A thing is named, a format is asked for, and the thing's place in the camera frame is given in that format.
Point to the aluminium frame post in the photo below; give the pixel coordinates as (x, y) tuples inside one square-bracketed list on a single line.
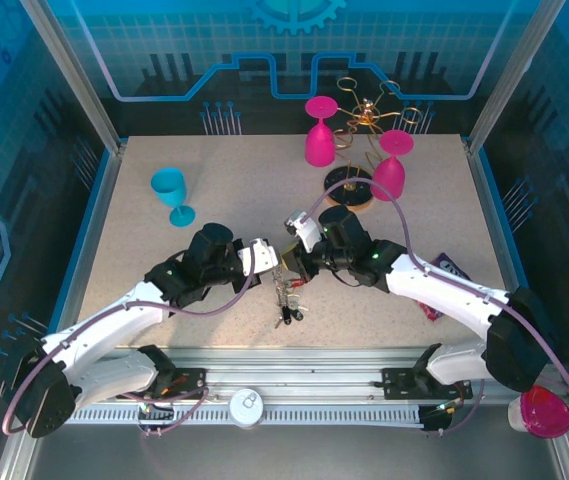
[(82, 85), (514, 75)]

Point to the metal keyring plate with rings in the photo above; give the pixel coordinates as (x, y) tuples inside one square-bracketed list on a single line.
[(280, 285)]

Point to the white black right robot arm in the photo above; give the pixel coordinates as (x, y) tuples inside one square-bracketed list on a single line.
[(444, 290)]

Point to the black head key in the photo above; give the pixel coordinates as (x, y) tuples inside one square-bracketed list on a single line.
[(298, 315), (288, 316)]

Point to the silver tin can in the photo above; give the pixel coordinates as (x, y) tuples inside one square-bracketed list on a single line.
[(246, 406)]

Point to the red key tag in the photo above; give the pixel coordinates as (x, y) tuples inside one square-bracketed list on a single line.
[(295, 285)]

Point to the white cup with pink lid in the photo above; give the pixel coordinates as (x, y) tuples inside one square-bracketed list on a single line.
[(544, 412)]

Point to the aluminium table side rail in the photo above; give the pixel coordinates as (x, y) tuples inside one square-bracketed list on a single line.
[(100, 225), (494, 225)]

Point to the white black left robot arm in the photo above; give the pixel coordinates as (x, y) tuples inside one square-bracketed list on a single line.
[(114, 320)]

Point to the cyan plastic goblet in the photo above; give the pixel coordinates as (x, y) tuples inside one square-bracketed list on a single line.
[(169, 187)]

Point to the pink plastic goblet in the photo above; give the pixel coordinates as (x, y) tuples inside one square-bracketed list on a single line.
[(388, 180), (320, 147)]

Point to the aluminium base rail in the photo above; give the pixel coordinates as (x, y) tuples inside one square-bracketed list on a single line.
[(289, 372)]

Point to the purple snack packet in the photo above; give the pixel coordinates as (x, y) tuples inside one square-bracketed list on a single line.
[(451, 265)]

